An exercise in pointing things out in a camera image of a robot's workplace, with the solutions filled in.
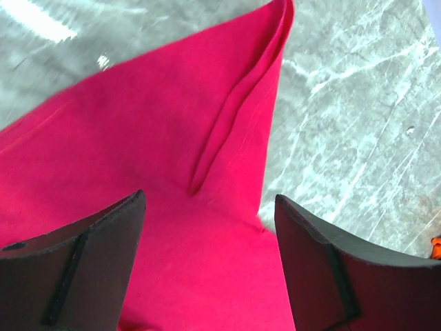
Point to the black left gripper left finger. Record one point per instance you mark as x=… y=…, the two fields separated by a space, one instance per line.
x=75 y=277

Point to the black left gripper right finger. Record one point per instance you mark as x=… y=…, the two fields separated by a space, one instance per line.
x=338 y=281

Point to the magenta red t shirt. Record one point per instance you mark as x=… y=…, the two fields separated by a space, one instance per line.
x=189 y=125

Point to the orange t shirt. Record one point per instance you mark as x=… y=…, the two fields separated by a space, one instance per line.
x=436 y=248

